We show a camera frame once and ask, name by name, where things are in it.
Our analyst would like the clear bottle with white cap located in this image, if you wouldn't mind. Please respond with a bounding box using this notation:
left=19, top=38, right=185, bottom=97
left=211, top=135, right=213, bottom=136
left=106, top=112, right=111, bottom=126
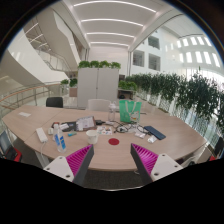
left=107, top=101, right=118, bottom=123

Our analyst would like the green tote bag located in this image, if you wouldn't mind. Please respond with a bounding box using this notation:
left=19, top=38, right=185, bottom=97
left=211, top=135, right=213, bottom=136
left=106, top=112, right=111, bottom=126
left=118, top=99, right=143, bottom=124

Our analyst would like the clear plastic water bottle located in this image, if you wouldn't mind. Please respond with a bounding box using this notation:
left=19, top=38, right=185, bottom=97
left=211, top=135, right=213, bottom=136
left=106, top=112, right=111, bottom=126
left=53, top=123, right=68, bottom=154

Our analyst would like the white power strip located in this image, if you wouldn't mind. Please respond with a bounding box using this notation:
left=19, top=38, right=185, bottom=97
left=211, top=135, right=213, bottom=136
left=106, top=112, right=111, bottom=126
left=35, top=127, right=49, bottom=144

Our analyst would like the white chair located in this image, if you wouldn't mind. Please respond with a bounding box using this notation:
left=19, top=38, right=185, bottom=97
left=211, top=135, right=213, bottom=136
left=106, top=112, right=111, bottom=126
left=86, top=98, right=112, bottom=112

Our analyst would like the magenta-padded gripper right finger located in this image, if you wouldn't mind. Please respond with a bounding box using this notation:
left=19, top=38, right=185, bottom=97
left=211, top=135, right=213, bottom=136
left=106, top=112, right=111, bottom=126
left=130, top=143, right=184, bottom=186

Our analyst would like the open printed booklet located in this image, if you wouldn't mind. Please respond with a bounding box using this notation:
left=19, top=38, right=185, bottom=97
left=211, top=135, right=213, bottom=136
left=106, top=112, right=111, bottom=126
left=75, top=115, right=98, bottom=132

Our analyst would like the white mug with grey print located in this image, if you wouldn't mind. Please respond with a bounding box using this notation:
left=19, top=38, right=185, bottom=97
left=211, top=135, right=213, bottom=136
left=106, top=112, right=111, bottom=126
left=85, top=129, right=100, bottom=145

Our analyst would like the dark blue keyboard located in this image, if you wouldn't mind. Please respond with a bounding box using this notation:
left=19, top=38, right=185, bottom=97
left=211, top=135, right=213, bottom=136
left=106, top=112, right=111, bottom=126
left=143, top=125, right=167, bottom=141

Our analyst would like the black folder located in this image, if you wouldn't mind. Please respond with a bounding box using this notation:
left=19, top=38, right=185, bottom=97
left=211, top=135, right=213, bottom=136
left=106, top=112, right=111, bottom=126
left=59, top=120, right=78, bottom=133

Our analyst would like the row of green hedge plants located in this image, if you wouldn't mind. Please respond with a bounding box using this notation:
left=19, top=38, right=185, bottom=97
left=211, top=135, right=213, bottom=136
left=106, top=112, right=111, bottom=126
left=124, top=69, right=224, bottom=134

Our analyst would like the white label card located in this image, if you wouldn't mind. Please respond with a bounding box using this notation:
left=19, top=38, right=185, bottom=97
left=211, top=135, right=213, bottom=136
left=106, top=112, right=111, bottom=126
left=133, top=130, right=147, bottom=140

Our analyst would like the small planter with green plants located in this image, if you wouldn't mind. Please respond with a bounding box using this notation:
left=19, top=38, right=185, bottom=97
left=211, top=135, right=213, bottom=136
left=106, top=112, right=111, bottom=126
left=60, top=77, right=78, bottom=98

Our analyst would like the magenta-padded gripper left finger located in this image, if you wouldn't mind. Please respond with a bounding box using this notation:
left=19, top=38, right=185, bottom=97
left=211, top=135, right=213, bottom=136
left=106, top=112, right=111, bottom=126
left=43, top=143, right=95, bottom=187

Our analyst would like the small white packet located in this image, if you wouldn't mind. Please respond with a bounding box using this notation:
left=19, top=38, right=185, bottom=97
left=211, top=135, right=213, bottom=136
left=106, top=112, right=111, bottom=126
left=147, top=134, right=158, bottom=144

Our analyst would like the row of ceiling light strips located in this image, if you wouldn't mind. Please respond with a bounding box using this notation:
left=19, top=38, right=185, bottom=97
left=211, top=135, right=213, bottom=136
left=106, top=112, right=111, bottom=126
left=73, top=0, right=158, bottom=48

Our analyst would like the white cabinet topped with plants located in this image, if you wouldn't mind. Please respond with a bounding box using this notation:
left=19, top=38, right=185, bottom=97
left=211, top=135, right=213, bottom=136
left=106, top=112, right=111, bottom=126
left=76, top=60, right=122, bottom=109

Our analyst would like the tangle of black cables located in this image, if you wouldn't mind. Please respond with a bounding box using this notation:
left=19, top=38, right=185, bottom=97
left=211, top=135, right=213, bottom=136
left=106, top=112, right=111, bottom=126
left=113, top=121, right=148, bottom=134

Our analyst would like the black and red chair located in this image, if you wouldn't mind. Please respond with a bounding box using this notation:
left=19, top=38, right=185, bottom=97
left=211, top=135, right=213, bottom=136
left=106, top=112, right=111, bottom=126
left=0, top=129, right=23, bottom=163

